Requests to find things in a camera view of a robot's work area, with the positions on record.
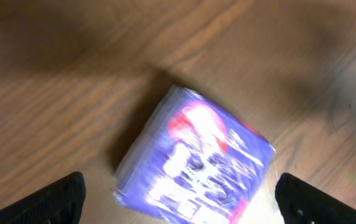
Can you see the purple Carefree liner pack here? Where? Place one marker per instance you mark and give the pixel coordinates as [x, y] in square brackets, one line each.
[193, 162]

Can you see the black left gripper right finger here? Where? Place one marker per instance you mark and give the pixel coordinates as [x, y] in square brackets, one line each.
[301, 203]

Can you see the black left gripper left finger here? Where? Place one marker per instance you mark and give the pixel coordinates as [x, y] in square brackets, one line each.
[58, 203]

